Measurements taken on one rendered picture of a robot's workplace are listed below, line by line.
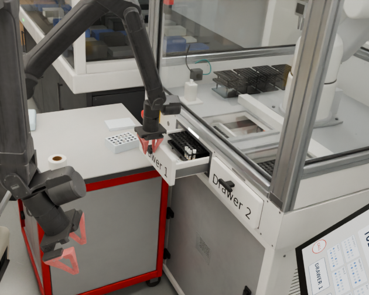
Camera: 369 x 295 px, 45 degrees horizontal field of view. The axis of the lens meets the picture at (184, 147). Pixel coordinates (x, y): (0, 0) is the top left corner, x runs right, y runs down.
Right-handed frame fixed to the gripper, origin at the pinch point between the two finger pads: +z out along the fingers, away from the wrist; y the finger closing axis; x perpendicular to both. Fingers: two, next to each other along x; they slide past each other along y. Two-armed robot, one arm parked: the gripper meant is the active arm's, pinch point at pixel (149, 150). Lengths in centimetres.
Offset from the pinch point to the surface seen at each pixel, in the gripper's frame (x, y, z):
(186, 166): -10.1, 10.5, 2.9
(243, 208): -36.6, 17.8, 4.8
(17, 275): 49, -45, 92
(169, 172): -10.7, 3.4, 3.5
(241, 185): -33.7, 17.8, -2.3
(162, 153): -4.2, 3.3, -0.6
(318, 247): -73, 12, -11
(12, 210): 104, -39, 92
